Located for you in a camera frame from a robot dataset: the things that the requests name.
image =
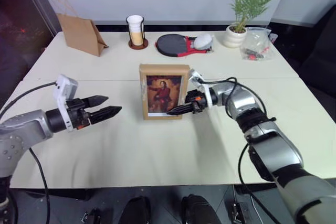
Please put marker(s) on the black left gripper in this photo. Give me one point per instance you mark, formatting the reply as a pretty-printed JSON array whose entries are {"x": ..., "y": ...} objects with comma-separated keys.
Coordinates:
[{"x": 77, "y": 115}]

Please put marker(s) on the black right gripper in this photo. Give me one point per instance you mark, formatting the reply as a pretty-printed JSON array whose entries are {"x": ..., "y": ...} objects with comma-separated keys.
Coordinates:
[{"x": 200, "y": 104}]

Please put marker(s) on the wooden picture frame with portrait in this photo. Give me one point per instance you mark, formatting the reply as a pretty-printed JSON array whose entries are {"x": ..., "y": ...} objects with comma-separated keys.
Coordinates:
[{"x": 164, "y": 72}]

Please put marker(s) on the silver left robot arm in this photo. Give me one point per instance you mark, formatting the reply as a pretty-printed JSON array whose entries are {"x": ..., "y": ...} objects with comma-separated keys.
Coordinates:
[{"x": 23, "y": 127}]

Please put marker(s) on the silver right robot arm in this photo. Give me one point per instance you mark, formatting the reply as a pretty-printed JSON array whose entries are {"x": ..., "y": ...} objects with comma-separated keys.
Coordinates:
[{"x": 241, "y": 98}]

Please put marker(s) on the red table tennis paddle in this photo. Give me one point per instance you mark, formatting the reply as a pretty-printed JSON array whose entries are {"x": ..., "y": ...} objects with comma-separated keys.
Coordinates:
[{"x": 190, "y": 51}]

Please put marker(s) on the black table tennis paddle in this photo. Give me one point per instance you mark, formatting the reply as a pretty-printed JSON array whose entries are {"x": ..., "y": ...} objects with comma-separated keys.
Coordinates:
[{"x": 169, "y": 44}]

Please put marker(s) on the white mesh ball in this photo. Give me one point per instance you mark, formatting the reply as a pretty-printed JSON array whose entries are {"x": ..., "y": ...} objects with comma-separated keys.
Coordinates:
[{"x": 203, "y": 41}]

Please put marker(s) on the brown paper bag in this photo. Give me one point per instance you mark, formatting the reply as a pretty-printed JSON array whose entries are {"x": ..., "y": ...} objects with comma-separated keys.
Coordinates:
[{"x": 81, "y": 35}]

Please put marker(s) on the cup dispenser with cups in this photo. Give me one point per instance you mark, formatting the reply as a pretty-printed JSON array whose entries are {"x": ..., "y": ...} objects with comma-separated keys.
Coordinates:
[{"x": 136, "y": 37}]

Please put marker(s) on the white ribbed plant pot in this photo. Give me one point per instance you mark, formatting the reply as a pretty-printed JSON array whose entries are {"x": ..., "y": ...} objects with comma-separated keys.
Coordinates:
[{"x": 234, "y": 37}]

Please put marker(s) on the clear plastic bag with parts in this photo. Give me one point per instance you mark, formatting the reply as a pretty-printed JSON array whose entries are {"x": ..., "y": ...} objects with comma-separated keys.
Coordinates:
[{"x": 257, "y": 41}]

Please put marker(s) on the dark rounded shape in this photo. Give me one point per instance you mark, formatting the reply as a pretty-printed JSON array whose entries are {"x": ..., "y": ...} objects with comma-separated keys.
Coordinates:
[
  {"x": 136, "y": 211},
  {"x": 199, "y": 211}
]

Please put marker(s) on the dark window panel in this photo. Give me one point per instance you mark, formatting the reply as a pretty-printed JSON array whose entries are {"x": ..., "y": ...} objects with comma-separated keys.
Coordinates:
[{"x": 18, "y": 24}]

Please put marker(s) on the dark sofa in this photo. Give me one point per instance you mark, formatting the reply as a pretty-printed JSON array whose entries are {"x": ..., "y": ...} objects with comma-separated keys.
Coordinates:
[{"x": 315, "y": 51}]

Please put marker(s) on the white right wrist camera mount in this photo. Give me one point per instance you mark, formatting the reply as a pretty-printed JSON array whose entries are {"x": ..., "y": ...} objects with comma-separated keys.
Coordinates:
[{"x": 195, "y": 75}]

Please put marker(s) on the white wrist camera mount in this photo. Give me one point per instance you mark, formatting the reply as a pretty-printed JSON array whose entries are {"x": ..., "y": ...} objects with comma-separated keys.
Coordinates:
[
  {"x": 195, "y": 75},
  {"x": 64, "y": 87}
]

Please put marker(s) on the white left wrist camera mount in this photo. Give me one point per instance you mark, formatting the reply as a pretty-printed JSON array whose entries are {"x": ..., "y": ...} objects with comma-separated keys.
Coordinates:
[{"x": 64, "y": 87}]

